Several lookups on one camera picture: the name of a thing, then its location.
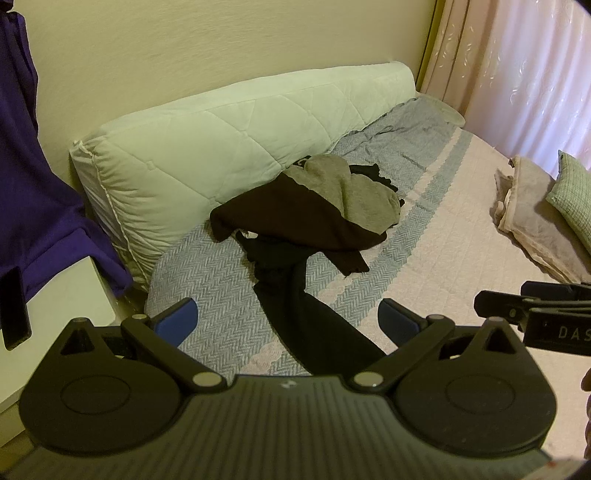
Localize brown and grey shirt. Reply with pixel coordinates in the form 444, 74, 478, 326
210, 154, 402, 278

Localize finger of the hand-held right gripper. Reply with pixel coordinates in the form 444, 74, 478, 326
474, 289, 536, 322
520, 280, 591, 303

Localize black strap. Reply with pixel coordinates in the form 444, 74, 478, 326
0, 267, 32, 352

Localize white quilted pillow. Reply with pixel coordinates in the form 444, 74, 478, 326
69, 61, 419, 292

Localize folded beige blanket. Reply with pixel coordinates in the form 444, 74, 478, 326
494, 156, 591, 284

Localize green pillow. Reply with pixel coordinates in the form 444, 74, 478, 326
546, 150, 591, 256

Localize purple hanging garment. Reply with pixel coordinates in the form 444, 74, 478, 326
0, 9, 134, 298

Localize black pants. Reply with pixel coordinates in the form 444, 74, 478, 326
235, 230, 387, 376

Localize black garment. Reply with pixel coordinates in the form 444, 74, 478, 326
348, 162, 406, 208

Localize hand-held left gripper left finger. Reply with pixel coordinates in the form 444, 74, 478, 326
58, 298, 228, 394

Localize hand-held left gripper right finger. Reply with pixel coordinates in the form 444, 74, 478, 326
347, 298, 529, 394

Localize pink sheer curtain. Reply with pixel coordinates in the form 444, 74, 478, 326
455, 0, 591, 175

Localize pale flat pillow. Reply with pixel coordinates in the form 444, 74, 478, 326
416, 95, 465, 128

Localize beige patterned curtain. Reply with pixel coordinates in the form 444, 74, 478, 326
416, 0, 497, 121

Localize white nightstand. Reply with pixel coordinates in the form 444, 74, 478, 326
0, 256, 118, 444

